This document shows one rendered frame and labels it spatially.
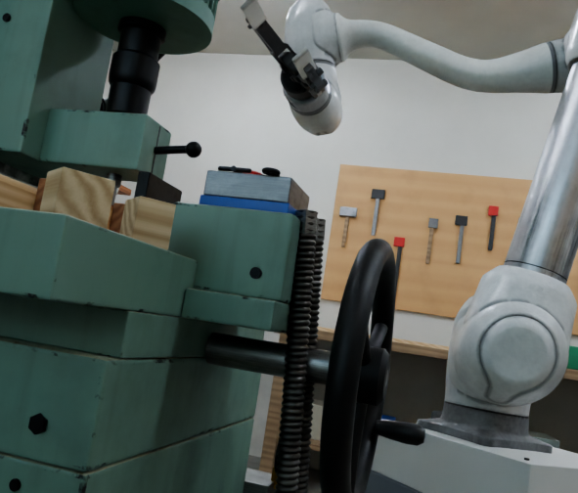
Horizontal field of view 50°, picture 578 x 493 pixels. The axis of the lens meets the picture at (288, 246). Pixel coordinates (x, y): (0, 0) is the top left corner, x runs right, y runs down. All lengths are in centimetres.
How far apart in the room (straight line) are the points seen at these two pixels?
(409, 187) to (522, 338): 317
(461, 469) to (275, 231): 62
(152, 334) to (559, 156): 75
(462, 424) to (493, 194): 297
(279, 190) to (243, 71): 398
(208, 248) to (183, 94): 409
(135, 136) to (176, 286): 23
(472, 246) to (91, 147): 338
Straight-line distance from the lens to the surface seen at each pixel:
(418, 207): 405
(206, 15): 83
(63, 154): 81
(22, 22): 87
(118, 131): 78
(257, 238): 63
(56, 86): 86
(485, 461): 108
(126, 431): 58
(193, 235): 66
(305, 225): 65
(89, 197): 51
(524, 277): 102
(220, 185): 67
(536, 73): 135
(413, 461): 120
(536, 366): 96
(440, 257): 399
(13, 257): 47
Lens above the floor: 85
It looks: 7 degrees up
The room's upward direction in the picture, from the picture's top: 9 degrees clockwise
